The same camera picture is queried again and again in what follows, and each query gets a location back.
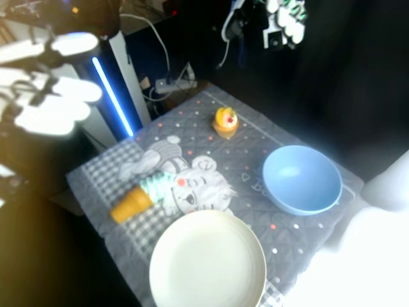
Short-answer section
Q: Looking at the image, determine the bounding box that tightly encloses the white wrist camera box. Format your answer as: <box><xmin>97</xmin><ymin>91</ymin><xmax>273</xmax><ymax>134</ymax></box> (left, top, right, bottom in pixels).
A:
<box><xmin>262</xmin><ymin>29</ymin><xmax>286</xmax><ymax>50</ymax></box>

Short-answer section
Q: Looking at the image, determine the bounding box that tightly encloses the blue bowl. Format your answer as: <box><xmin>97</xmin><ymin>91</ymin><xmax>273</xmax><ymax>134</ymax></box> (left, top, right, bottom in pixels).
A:
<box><xmin>261</xmin><ymin>145</ymin><xmax>344</xmax><ymax>217</ymax></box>

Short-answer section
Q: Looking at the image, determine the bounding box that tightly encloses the grey quilt with bear print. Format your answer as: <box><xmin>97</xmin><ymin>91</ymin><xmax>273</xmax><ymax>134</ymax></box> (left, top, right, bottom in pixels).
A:
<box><xmin>65</xmin><ymin>90</ymin><xmax>365</xmax><ymax>307</ymax></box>

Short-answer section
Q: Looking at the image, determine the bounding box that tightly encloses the toy ice cream cone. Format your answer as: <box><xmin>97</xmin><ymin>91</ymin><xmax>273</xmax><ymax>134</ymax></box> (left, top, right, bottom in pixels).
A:
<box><xmin>110</xmin><ymin>171</ymin><xmax>177</xmax><ymax>224</ymax></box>

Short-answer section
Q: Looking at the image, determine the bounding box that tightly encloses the white power strip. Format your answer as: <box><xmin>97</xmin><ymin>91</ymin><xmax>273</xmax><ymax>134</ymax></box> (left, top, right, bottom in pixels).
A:
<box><xmin>155</xmin><ymin>78</ymin><xmax>197</xmax><ymax>94</ymax></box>

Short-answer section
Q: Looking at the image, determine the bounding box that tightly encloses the white column with blue light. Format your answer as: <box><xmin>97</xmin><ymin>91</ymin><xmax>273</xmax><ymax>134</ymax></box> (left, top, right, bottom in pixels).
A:
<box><xmin>75</xmin><ymin>30</ymin><xmax>151</xmax><ymax>151</ymax></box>

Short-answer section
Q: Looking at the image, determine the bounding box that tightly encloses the toy cupcake with fruit topping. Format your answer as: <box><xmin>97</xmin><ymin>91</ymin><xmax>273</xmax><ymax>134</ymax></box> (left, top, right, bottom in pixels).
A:
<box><xmin>212</xmin><ymin>107</ymin><xmax>239</xmax><ymax>139</ymax></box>

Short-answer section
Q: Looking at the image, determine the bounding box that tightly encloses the white cable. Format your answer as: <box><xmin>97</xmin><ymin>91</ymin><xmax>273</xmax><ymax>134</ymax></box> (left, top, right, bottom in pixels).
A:
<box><xmin>120</xmin><ymin>13</ymin><xmax>171</xmax><ymax>83</ymax></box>

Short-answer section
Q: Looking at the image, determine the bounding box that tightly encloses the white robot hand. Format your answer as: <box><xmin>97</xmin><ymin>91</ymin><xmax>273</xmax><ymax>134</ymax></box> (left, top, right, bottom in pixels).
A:
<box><xmin>0</xmin><ymin>31</ymin><xmax>104</xmax><ymax>139</ymax></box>
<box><xmin>267</xmin><ymin>0</ymin><xmax>308</xmax><ymax>45</ymax></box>

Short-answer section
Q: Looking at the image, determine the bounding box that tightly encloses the bright white blurred object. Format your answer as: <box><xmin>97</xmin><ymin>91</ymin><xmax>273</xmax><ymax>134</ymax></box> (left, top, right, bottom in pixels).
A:
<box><xmin>284</xmin><ymin>153</ymin><xmax>409</xmax><ymax>307</ymax></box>

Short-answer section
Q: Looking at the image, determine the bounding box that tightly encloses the cream white plate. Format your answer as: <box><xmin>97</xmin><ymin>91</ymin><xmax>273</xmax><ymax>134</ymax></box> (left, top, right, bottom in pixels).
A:
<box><xmin>149</xmin><ymin>209</ymin><xmax>267</xmax><ymax>307</ymax></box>

